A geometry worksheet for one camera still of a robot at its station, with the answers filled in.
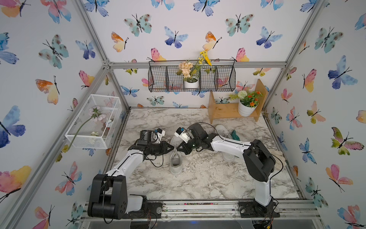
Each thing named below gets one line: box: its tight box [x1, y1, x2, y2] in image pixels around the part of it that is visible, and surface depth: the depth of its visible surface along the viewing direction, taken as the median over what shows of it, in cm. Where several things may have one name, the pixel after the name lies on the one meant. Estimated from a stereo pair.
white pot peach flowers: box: [176, 50, 213, 89], surface depth 87 cm
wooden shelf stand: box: [207, 78, 269, 125], surface depth 109 cm
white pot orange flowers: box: [228, 90, 263, 117], surface depth 100 cm
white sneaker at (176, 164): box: [169, 135, 183, 175], surface depth 86 cm
